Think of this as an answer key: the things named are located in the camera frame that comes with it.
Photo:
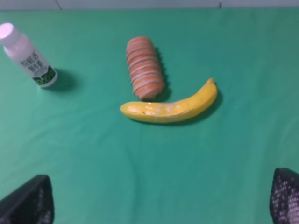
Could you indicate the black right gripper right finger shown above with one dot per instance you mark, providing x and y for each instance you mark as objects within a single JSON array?
[{"x": 284, "y": 197}]

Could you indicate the orange striped bread roll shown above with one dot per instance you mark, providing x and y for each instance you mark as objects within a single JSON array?
[{"x": 144, "y": 68}]

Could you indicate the yellow banana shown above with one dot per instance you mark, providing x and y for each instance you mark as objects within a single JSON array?
[{"x": 172, "y": 112}]

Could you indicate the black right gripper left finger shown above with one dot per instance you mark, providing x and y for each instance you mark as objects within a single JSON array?
[{"x": 31, "y": 203}]

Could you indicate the green table cloth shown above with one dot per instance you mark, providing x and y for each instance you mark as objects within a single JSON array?
[{"x": 108, "y": 169}]

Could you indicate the white milk bottle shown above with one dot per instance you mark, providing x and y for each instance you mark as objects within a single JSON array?
[{"x": 21, "y": 50}]

